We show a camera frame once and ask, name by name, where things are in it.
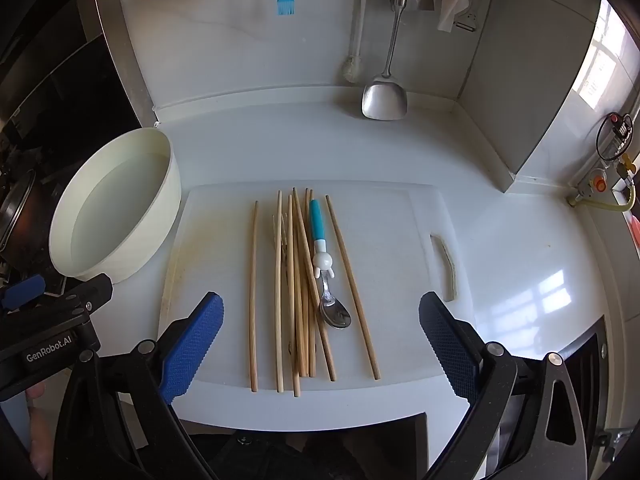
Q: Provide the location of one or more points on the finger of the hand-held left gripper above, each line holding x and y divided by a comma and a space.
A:
22, 292
92, 290

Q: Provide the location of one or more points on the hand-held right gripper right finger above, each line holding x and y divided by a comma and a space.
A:
452, 345

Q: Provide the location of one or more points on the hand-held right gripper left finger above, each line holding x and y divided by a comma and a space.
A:
192, 345

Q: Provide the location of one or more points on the white round bowl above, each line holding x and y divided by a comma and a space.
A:
115, 200

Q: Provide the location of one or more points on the pile of wooden chopsticks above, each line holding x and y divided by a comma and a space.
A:
299, 260

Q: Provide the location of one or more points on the person's left hand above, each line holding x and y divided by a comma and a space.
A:
40, 435

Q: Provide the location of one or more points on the dark pot with glass lid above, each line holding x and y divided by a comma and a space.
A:
20, 220

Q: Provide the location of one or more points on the white cutting board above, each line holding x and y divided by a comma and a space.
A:
220, 240

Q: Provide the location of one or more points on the gas valve assembly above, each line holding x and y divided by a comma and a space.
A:
620, 127

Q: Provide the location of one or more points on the steel peeler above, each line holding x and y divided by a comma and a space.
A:
466, 22

